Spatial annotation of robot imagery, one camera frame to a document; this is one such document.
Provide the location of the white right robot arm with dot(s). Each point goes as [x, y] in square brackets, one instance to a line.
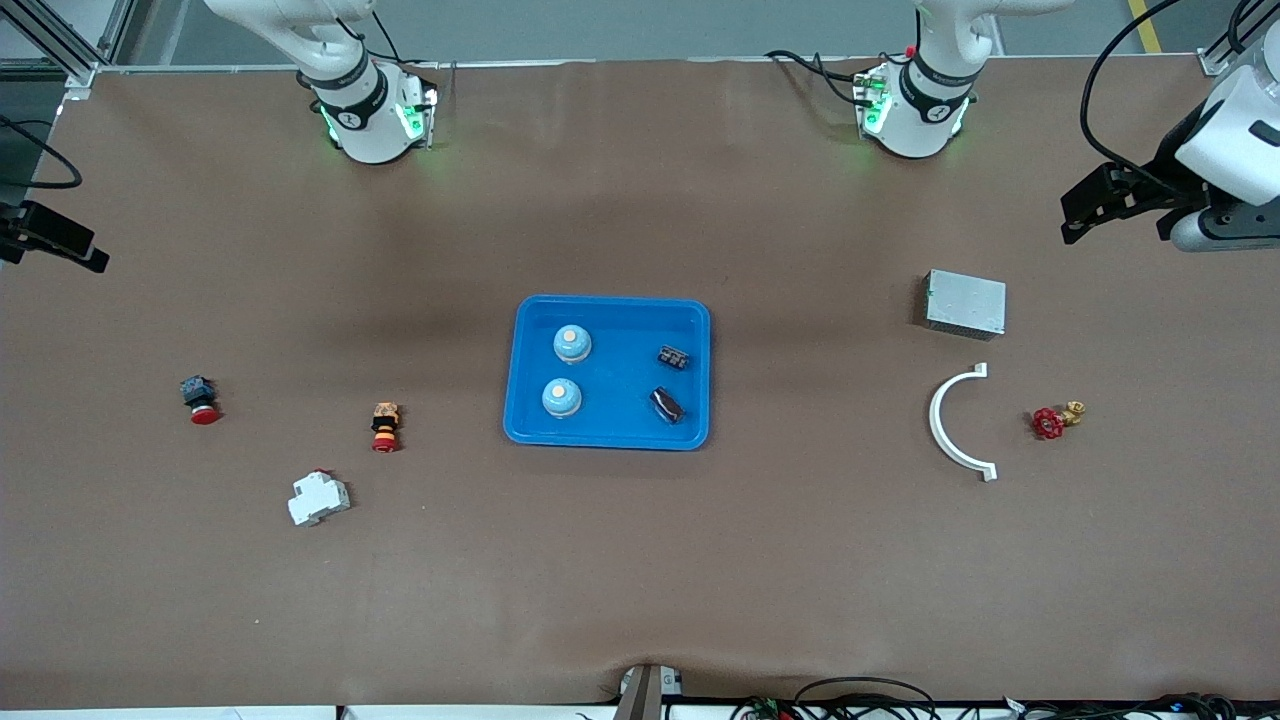
[370, 120]

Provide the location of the white curved plastic bracket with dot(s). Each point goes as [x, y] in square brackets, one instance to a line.
[935, 418]

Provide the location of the grey metal box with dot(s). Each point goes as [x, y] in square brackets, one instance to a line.
[965, 305]

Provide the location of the red emergency button orange base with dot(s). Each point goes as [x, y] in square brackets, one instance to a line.
[385, 425]

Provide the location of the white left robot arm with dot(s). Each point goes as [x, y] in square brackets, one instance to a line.
[915, 120]

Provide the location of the blue plastic tray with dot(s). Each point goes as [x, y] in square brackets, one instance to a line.
[625, 400]

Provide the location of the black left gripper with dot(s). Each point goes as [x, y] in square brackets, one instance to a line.
[1168, 163]

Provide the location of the blue dome desk bell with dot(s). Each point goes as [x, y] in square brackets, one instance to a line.
[572, 343]
[561, 398]

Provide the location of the small black capacitor white marks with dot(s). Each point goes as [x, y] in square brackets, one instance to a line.
[673, 356]

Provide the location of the aluminium frame profile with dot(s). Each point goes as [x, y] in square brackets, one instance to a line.
[75, 70]
[1215, 62]

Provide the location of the white circuit breaker red lever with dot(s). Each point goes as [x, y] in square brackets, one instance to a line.
[318, 498]

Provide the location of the brown table mat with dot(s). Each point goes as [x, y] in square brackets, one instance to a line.
[640, 560]

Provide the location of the grey metal camera mount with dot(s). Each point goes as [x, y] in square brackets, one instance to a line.
[645, 695]

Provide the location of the red emergency button black base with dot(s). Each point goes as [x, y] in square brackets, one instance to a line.
[203, 414]

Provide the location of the red handwheel brass valve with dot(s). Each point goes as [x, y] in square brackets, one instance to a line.
[1047, 424]

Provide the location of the dark brown rectangular capacitor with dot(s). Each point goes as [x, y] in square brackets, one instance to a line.
[667, 404]

